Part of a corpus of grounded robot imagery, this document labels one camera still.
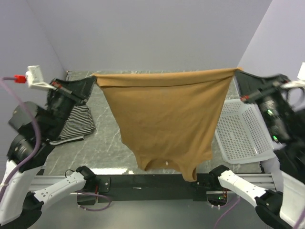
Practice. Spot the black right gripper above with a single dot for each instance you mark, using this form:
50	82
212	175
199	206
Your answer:
247	83

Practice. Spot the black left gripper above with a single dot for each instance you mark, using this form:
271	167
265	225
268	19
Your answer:
79	89

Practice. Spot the purple striped tank top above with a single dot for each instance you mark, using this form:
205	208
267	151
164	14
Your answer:
79	124

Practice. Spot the orange garment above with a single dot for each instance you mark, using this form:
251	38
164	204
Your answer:
168	120

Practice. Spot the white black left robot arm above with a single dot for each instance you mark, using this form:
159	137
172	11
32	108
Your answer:
37	127

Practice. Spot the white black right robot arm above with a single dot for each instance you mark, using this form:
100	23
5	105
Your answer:
284	206

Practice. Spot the white plastic laundry basket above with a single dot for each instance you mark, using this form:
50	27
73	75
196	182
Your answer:
241	135

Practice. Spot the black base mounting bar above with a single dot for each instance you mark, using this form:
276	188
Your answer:
157	187

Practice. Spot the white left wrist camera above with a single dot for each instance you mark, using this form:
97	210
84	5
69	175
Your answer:
34	78

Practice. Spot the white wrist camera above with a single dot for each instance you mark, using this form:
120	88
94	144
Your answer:
34	78
297	78

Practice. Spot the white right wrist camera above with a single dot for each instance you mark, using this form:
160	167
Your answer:
297	78

